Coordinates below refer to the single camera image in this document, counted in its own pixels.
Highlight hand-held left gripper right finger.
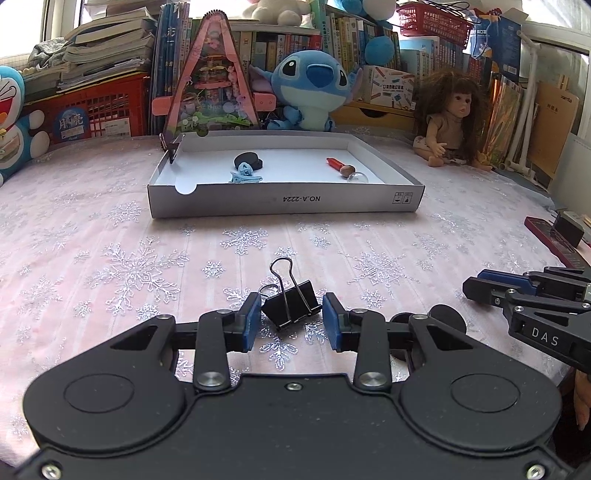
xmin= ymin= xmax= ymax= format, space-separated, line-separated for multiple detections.
xmin=322 ymin=292 xmax=472 ymax=393

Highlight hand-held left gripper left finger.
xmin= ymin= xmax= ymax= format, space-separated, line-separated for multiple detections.
xmin=110 ymin=292 xmax=263 ymax=393

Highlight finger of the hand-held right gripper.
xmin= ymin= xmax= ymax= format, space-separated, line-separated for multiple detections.
xmin=463 ymin=270 xmax=537 ymax=308
xmin=524 ymin=267 xmax=591 ymax=301

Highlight large black binder clip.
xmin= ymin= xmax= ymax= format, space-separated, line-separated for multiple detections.
xmin=259 ymin=257 xmax=323 ymax=331

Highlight blue hair clip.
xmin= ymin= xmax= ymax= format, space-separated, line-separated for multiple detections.
xmin=228 ymin=162 xmax=263 ymax=184

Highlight white cardboard box tray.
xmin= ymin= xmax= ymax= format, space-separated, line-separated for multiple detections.
xmin=148 ymin=130 xmax=426 ymax=219

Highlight smartphone in red case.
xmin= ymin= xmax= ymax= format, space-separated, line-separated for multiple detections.
xmin=525 ymin=216 xmax=591 ymax=271

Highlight black round disc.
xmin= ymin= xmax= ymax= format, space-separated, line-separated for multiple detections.
xmin=392 ymin=305 xmax=467 ymax=370
xmin=234 ymin=152 xmax=264 ymax=171

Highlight pink snowflake tablecloth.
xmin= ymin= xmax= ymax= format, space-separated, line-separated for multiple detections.
xmin=0 ymin=129 xmax=591 ymax=416

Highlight brown cardboard folder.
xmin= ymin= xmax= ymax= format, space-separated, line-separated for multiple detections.
xmin=529 ymin=82 xmax=580 ymax=190

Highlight white plastic pipes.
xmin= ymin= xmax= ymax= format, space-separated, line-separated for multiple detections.
xmin=501 ymin=32 xmax=541 ymax=176

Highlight row of colourful picture books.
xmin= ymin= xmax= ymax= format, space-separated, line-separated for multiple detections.
xmin=478 ymin=69 xmax=525 ymax=164

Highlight small black binder clip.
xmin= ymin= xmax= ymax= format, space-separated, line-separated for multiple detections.
xmin=159 ymin=133 xmax=185 ymax=164

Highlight brown-haired doll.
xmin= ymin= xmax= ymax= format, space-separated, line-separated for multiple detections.
xmin=412 ymin=67 xmax=494 ymax=172

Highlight white printed cardboard box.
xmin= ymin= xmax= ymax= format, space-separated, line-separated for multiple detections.
xmin=362 ymin=65 xmax=419 ymax=110

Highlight pink triangular toy house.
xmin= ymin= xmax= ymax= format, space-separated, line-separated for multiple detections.
xmin=152 ymin=10 xmax=278 ymax=151

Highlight blue cardboard box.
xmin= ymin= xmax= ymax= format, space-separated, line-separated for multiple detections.
xmin=471 ymin=14 xmax=522 ymax=77

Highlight blue alien plush toy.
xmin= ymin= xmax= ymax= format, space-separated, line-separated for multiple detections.
xmin=249 ymin=50 xmax=363 ymax=133

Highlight red plastic crate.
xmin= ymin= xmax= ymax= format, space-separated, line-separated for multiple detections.
xmin=22 ymin=74 xmax=153 ymax=148

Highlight blue and white plush toy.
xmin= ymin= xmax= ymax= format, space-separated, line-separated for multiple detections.
xmin=330 ymin=0 xmax=402 ymax=65

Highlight red plastic basket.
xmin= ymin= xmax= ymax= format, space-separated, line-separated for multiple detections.
xmin=396 ymin=2 xmax=474 ymax=44

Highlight stack of blue booklets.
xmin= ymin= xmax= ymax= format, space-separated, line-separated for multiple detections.
xmin=148 ymin=2 xmax=192 ymax=136

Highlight row of shelved books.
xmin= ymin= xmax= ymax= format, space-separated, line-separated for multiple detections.
xmin=228 ymin=11 xmax=485 ymax=93

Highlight blue robot cat plush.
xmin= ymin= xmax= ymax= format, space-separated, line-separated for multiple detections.
xmin=0 ymin=65 xmax=51 ymax=188

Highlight pink and white bunny plush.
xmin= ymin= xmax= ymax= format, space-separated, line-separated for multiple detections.
xmin=244 ymin=0 xmax=315 ymax=25

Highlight pile of loose books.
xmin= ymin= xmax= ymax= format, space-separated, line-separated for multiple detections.
xmin=25 ymin=0 xmax=158 ymax=100

